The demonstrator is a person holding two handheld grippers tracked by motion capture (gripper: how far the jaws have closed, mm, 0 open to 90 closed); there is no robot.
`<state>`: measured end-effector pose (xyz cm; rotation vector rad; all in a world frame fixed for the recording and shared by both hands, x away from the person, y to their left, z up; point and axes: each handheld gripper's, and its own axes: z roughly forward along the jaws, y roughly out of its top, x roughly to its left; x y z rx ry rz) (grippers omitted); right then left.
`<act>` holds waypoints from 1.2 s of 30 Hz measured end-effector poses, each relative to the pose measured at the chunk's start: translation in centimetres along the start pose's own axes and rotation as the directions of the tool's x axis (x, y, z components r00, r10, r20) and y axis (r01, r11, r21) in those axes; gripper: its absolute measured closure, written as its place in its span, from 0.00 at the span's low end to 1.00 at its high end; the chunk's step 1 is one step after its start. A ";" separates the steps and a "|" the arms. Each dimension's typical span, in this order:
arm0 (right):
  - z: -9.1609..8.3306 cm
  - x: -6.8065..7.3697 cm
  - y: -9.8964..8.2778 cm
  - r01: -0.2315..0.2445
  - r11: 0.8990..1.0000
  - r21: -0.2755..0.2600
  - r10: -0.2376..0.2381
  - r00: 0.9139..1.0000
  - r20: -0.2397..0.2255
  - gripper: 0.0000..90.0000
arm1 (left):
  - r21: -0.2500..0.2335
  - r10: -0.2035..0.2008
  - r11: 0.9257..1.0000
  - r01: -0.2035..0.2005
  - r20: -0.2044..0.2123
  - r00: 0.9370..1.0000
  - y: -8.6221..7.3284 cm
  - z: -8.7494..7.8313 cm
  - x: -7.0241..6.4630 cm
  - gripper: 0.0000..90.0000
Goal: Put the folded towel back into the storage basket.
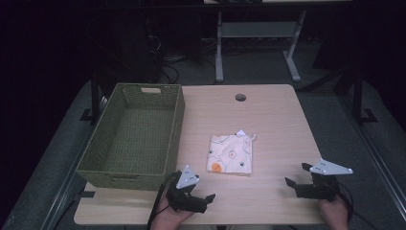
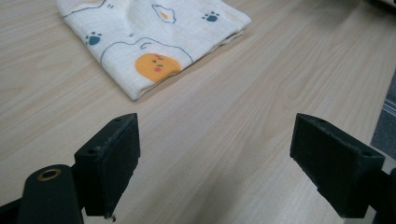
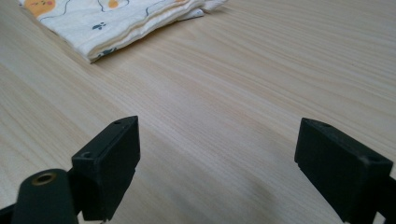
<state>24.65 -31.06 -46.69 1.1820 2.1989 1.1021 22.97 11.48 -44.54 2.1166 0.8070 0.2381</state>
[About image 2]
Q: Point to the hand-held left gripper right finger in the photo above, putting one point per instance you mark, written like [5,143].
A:
[336,169]

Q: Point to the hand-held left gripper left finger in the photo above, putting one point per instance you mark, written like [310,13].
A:
[107,165]

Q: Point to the white printed cloth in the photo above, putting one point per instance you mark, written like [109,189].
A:
[146,40]

